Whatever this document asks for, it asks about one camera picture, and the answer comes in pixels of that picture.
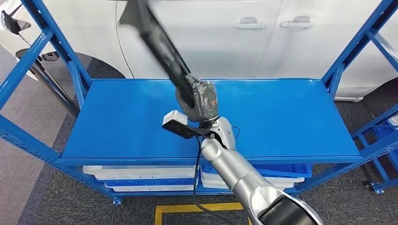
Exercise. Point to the black plastic plate holder part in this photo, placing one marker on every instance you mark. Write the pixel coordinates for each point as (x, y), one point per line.
(155, 40)

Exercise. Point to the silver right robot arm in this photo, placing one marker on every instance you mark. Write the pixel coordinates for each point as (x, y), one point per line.
(236, 174)

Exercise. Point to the blue metal shelf rack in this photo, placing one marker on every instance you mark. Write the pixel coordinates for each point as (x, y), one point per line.
(124, 124)

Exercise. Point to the white car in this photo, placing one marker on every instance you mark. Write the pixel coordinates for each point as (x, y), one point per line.
(233, 52)

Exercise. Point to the clear white plastic bin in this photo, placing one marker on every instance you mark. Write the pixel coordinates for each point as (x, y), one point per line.
(140, 172)

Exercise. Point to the blue plastic bin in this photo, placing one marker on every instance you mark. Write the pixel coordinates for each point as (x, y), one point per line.
(286, 170)
(387, 132)
(149, 182)

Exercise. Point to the blue wheeled rack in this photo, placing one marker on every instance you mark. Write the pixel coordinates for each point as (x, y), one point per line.
(382, 174)

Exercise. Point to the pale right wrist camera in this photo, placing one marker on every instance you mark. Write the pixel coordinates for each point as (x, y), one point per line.
(175, 119)

